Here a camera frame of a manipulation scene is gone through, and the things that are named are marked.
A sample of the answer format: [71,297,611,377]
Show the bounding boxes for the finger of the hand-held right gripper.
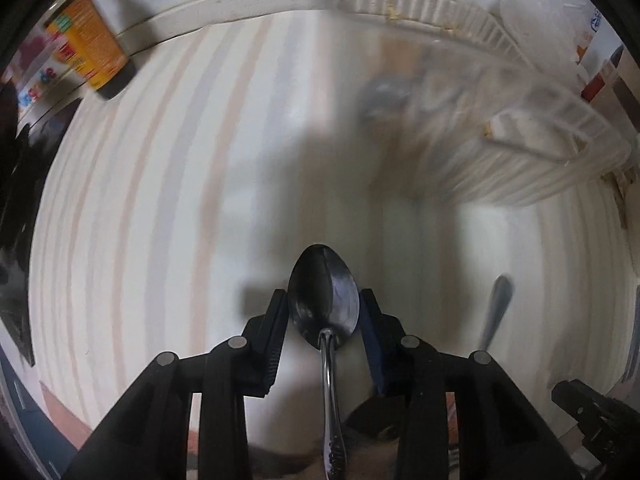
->
[551,379,640,466]

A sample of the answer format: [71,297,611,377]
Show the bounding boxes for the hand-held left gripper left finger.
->
[62,289,291,480]

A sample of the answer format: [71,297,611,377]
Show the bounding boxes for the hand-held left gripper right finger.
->
[359,287,583,480]

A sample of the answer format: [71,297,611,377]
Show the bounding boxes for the steel spoon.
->
[287,244,361,480]

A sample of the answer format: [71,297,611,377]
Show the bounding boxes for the clear ribbed plastic container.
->
[320,0,633,208]

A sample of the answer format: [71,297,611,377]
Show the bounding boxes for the blue bin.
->
[0,345,66,480]

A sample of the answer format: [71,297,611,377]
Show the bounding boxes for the red seasoning packet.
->
[580,72,613,103]

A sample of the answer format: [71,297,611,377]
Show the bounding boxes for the orange labelled can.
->
[44,0,137,101]

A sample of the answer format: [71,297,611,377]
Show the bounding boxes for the clear plastic bag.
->
[497,0,626,101]

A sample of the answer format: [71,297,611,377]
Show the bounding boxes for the colourful wall stickers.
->
[10,25,76,116]

